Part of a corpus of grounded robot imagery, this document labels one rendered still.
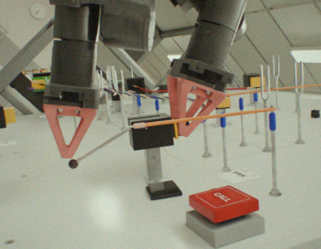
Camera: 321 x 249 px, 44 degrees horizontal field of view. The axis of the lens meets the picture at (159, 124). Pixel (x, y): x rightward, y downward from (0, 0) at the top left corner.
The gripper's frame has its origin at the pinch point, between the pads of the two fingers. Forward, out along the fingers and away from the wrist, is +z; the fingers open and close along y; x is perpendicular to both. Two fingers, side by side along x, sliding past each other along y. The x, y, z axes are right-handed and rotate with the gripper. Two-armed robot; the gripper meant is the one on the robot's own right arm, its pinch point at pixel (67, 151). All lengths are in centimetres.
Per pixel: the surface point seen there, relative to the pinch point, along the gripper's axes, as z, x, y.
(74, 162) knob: 1.2, -1.0, -0.9
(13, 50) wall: -6, 101, 744
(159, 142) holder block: -2.5, -12.0, -2.7
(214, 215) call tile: -0.3, -12.9, -22.0
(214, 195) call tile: -0.9, -14.2, -18.4
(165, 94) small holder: -3, -32, 77
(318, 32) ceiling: -57, -225, 283
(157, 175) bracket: 2.3, -12.6, -1.6
